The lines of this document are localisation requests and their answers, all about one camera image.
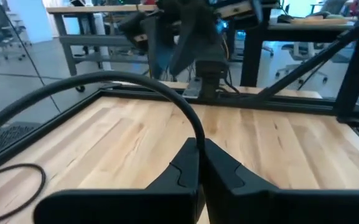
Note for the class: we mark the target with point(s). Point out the white office chair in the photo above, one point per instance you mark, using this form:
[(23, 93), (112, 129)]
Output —
[(300, 53)]

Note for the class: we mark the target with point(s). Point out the wooden workbench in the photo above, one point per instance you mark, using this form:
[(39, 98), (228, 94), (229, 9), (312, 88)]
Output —
[(98, 40)]

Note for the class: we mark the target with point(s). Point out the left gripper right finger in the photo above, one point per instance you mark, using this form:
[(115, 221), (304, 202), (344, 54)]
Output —
[(291, 207)]

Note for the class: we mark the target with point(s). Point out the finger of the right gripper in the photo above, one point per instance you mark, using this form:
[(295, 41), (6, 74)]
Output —
[(198, 34), (162, 46)]

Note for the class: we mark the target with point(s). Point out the black aluminium table frame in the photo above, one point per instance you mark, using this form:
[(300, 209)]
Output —
[(291, 104)]

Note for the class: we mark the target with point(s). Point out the wooden desk black legs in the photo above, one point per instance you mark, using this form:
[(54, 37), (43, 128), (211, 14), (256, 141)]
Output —
[(310, 27)]

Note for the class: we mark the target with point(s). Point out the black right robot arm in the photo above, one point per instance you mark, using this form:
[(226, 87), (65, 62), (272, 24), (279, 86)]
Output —
[(211, 73)]

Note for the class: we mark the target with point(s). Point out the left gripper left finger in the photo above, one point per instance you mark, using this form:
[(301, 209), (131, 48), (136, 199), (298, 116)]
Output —
[(120, 207)]

